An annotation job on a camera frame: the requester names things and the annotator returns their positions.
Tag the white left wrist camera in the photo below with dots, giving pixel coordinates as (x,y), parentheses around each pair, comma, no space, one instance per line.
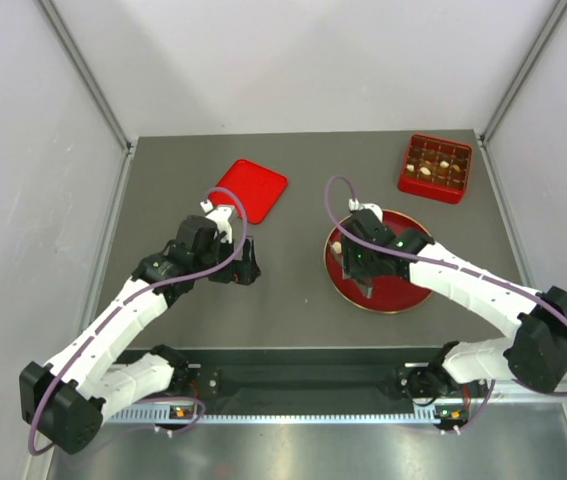
(222,215)

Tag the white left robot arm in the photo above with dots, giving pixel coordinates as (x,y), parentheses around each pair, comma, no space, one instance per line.
(70,396)

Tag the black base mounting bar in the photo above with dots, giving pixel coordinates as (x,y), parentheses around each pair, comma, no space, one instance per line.
(304,381)

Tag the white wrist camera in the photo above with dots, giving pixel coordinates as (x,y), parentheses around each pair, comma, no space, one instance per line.
(222,215)
(354,205)

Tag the round dark red plate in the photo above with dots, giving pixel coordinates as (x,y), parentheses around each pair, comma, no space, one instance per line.
(390,294)

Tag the red compartment chocolate box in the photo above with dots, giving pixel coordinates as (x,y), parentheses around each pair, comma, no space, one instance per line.
(444,184)

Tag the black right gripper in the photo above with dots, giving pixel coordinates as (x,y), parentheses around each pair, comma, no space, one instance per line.
(353,268)

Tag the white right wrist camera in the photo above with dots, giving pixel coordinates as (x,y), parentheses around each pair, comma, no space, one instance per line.
(354,205)

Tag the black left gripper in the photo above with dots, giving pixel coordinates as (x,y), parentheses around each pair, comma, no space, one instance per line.
(240,272)

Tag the red rectangular lid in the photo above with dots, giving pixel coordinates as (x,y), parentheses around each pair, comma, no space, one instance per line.
(257,187)

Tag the metal serving tongs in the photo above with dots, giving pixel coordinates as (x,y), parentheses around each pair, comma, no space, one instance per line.
(364,286)

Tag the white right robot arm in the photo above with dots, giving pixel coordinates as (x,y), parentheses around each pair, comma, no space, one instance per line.
(532,347)

